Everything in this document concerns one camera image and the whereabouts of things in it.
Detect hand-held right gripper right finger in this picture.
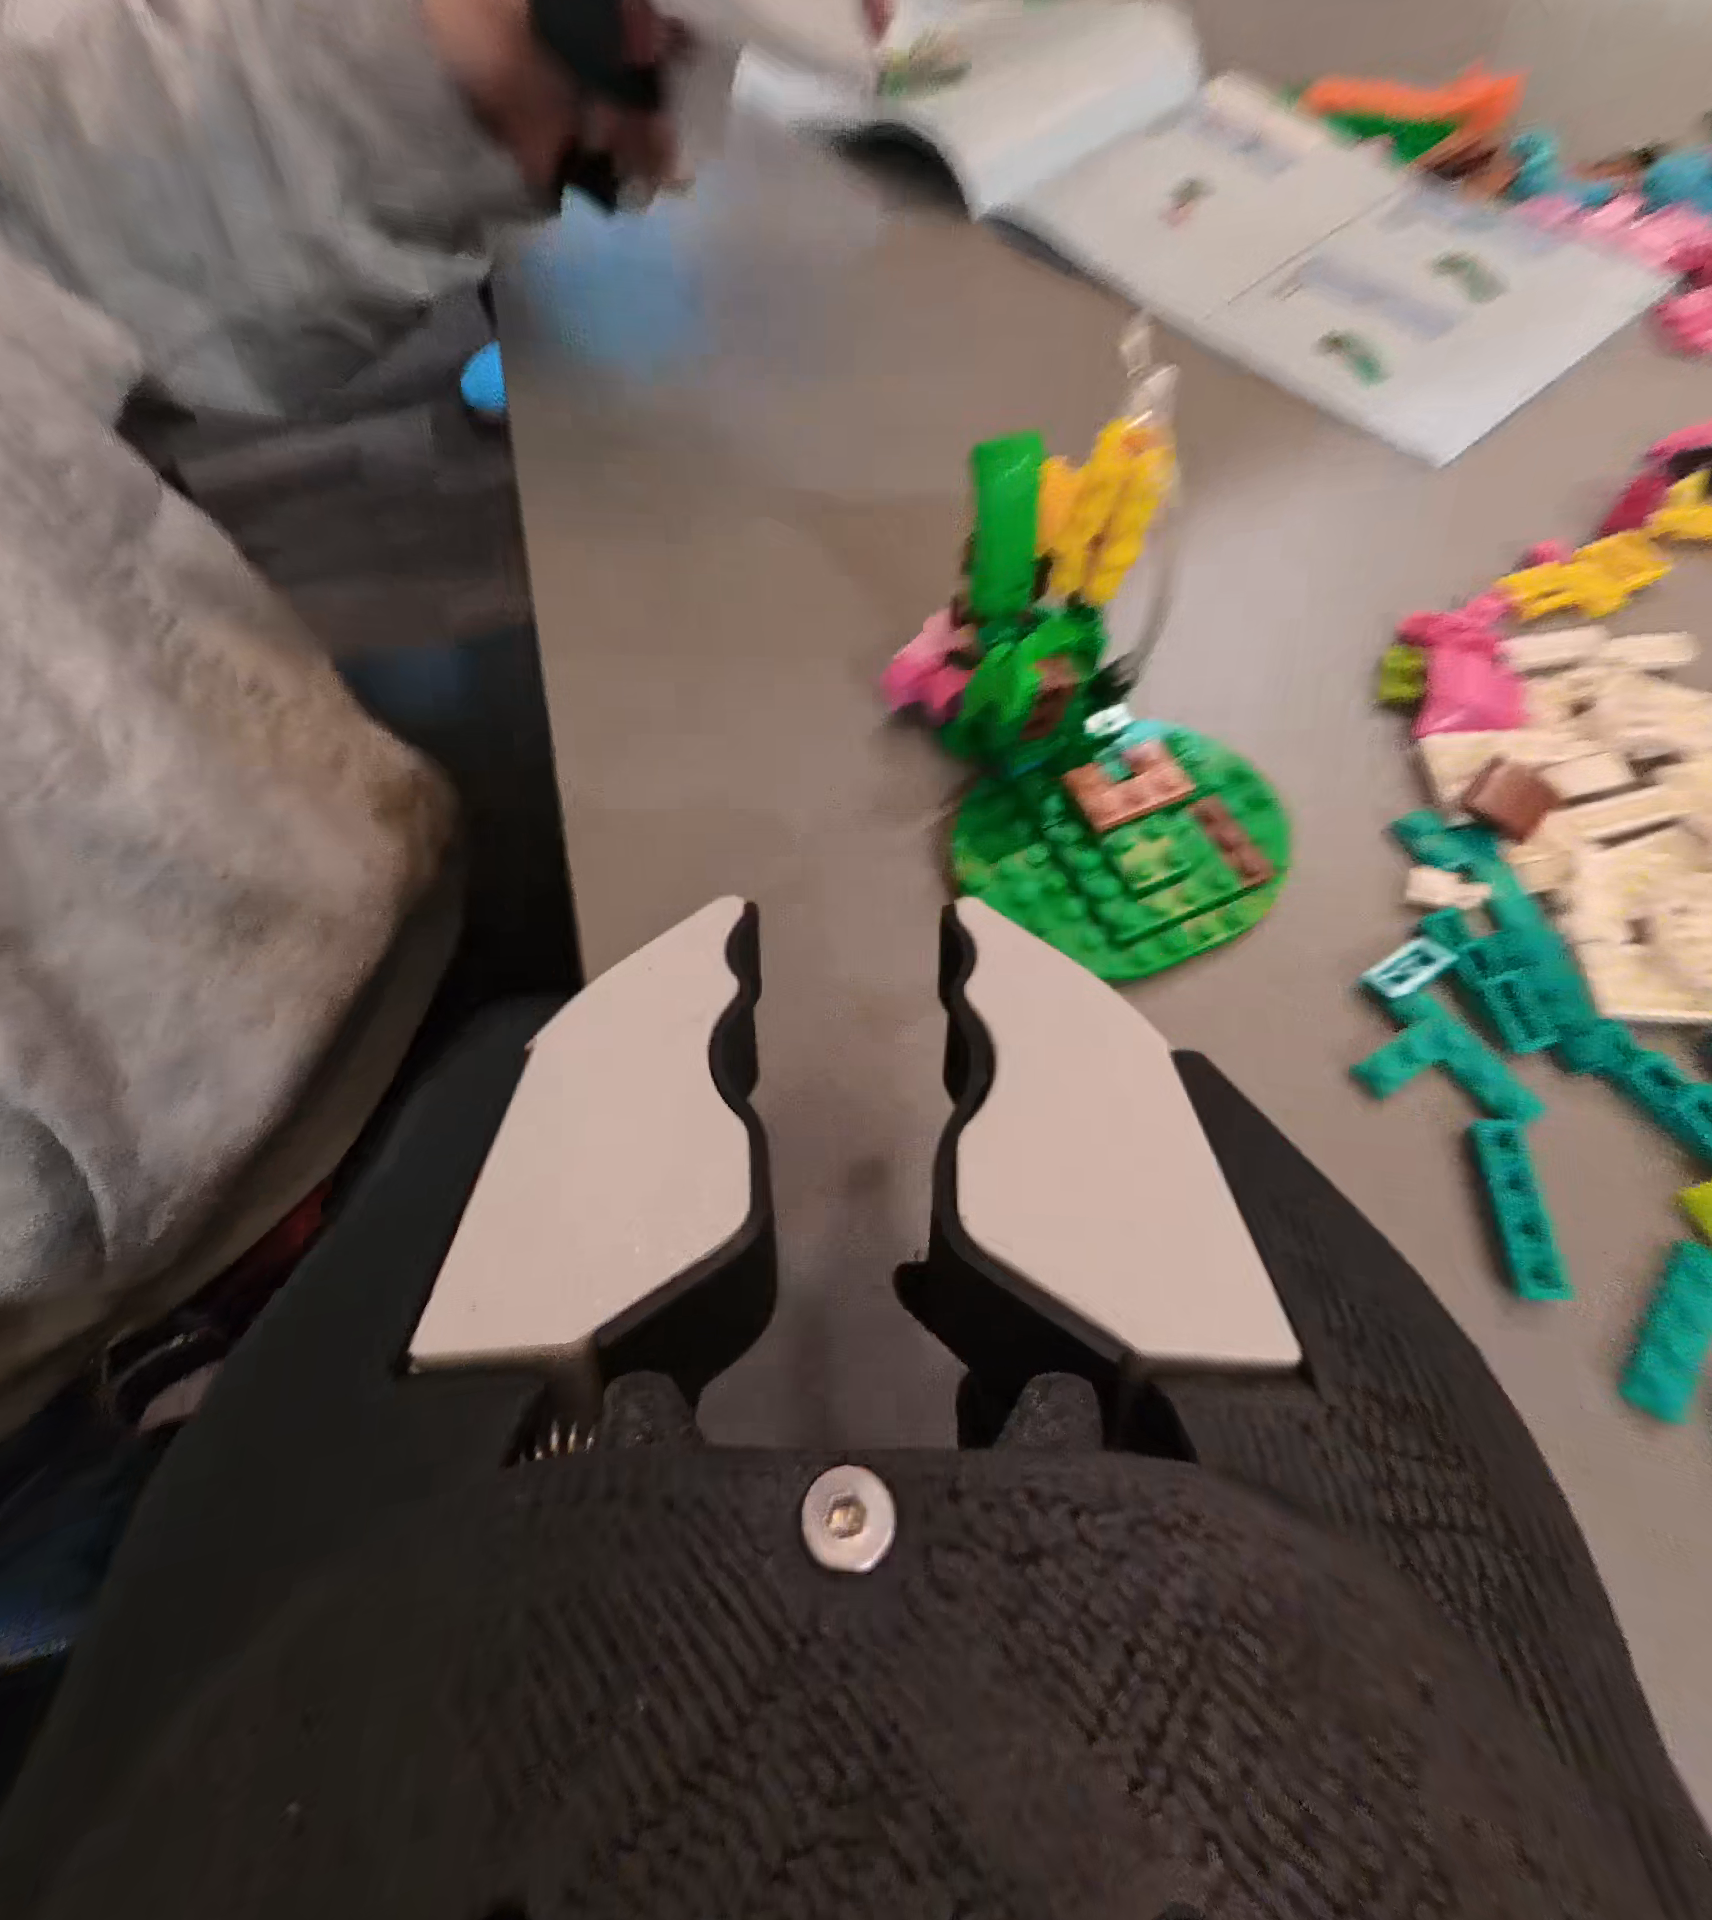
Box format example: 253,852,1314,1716
893,895,1306,1391

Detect green toy brick model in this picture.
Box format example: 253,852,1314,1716
876,421,1298,990

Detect person's left hand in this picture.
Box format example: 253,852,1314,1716
420,0,688,205

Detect heap of mixed toy bricks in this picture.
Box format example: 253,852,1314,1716
1342,387,1712,1468

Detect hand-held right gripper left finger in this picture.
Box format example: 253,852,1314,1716
403,895,782,1392

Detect person's dark trousers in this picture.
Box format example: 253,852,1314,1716
119,283,536,682

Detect open instruction booklet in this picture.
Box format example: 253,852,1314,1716
726,0,1682,467

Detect person's left forearm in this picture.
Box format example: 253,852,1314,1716
0,0,548,415

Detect pile of pink orange bricks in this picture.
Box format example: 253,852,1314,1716
1298,60,1712,361

